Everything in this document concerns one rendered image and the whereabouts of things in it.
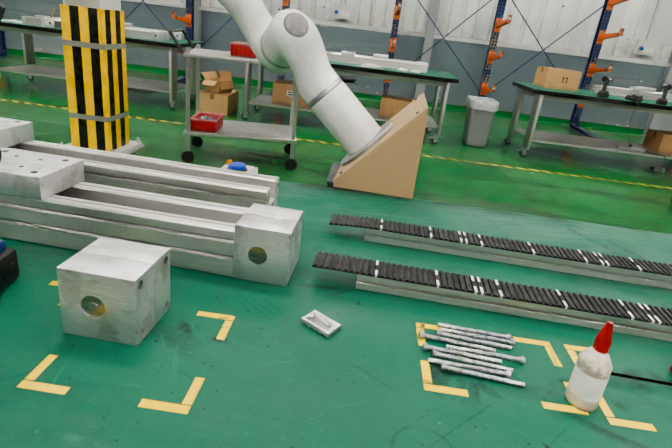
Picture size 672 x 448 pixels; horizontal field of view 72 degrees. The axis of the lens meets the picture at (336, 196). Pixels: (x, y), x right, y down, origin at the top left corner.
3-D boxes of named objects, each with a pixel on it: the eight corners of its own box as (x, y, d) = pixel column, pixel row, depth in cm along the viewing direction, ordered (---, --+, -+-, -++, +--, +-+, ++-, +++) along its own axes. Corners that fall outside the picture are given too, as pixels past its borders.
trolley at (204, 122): (294, 153, 440) (303, 42, 405) (296, 171, 389) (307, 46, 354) (181, 144, 424) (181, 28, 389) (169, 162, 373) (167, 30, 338)
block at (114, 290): (178, 298, 68) (178, 240, 65) (137, 347, 58) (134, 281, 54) (114, 286, 69) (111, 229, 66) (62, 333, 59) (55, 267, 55)
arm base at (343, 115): (344, 159, 145) (305, 113, 142) (392, 120, 140) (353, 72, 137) (340, 172, 126) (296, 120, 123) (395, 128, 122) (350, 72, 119)
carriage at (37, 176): (86, 194, 86) (83, 159, 83) (43, 216, 75) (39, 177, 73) (6, 181, 87) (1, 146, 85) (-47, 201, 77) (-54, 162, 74)
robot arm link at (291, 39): (333, 89, 138) (280, 24, 134) (358, 66, 121) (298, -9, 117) (304, 113, 134) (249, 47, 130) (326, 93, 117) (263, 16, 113)
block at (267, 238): (301, 252, 86) (306, 205, 83) (286, 286, 75) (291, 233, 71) (254, 245, 87) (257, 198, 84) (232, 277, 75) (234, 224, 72)
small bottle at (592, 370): (562, 403, 57) (591, 323, 53) (565, 385, 60) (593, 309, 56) (596, 418, 55) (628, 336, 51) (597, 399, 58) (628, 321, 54)
